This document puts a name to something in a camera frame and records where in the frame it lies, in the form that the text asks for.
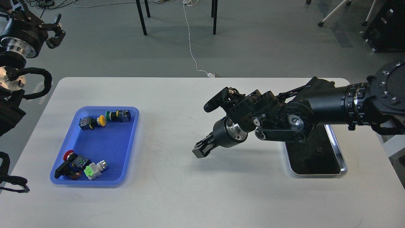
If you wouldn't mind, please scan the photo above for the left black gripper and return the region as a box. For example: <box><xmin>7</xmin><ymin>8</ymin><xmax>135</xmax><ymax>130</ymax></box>
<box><xmin>0</xmin><ymin>0</ymin><xmax>66</xmax><ymax>58</ymax></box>

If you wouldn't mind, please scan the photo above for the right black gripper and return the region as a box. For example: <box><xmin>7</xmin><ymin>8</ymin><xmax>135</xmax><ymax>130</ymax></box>
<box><xmin>192</xmin><ymin>117</ymin><xmax>248</xmax><ymax>158</ymax></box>

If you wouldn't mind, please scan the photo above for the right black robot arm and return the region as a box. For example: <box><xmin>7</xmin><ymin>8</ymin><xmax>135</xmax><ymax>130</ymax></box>
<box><xmin>193</xmin><ymin>60</ymin><xmax>405</xmax><ymax>158</ymax></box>

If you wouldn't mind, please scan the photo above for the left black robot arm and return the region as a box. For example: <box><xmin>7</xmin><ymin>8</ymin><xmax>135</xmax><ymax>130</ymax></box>
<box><xmin>0</xmin><ymin>0</ymin><xmax>66</xmax><ymax>135</ymax></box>

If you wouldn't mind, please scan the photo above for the blue plastic tray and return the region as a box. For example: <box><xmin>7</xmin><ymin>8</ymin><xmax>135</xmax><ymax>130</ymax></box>
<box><xmin>50</xmin><ymin>106</ymin><xmax>139</xmax><ymax>186</ymax></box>

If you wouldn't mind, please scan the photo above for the black table leg left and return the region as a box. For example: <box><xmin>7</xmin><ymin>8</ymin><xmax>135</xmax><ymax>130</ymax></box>
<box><xmin>135</xmin><ymin>0</ymin><xmax>151</xmax><ymax>36</ymax></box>

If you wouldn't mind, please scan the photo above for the black table leg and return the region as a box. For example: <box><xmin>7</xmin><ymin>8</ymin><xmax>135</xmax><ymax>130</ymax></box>
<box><xmin>135</xmin><ymin>0</ymin><xmax>151</xmax><ymax>36</ymax></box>
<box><xmin>211</xmin><ymin>0</ymin><xmax>218</xmax><ymax>35</ymax></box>

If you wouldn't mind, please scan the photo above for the silver metal tray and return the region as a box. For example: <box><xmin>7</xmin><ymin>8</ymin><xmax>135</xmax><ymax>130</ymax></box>
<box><xmin>285</xmin><ymin>124</ymin><xmax>348</xmax><ymax>178</ymax></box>

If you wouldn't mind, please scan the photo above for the red emergency stop button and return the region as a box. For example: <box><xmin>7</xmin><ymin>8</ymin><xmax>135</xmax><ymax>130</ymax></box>
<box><xmin>54</xmin><ymin>150</ymin><xmax>91</xmax><ymax>180</ymax></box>

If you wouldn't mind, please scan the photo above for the black table leg right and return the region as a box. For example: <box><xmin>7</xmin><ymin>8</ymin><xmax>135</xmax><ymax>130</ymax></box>
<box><xmin>211</xmin><ymin>0</ymin><xmax>218</xmax><ymax>35</ymax></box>

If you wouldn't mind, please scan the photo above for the white chair base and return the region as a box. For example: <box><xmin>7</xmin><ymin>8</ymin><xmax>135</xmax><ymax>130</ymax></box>
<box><xmin>318</xmin><ymin>0</ymin><xmax>377</xmax><ymax>27</ymax></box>

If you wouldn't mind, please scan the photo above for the black equipment cart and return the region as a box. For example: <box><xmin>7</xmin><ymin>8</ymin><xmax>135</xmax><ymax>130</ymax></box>
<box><xmin>363</xmin><ymin>0</ymin><xmax>405</xmax><ymax>52</ymax></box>

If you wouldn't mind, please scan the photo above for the black floor cable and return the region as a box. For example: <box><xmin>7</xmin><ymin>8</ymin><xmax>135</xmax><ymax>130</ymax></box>
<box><xmin>28</xmin><ymin>0</ymin><xmax>76</xmax><ymax>10</ymax></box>

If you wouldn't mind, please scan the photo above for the green push button switch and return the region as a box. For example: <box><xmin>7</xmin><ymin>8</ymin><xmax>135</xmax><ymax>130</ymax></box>
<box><xmin>105</xmin><ymin>110</ymin><xmax>131</xmax><ymax>123</ymax></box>

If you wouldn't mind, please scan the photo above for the yellow push button switch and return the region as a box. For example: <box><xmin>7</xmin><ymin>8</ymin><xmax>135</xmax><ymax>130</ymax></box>
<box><xmin>78</xmin><ymin>115</ymin><xmax>107</xmax><ymax>130</ymax></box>

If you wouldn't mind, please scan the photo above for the white green selector switch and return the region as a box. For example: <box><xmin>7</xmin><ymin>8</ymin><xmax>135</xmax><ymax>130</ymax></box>
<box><xmin>84</xmin><ymin>160</ymin><xmax>109</xmax><ymax>180</ymax></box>

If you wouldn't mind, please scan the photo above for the white floor cable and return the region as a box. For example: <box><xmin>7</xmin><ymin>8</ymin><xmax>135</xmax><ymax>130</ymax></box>
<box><xmin>183</xmin><ymin>0</ymin><xmax>215</xmax><ymax>78</ymax></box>

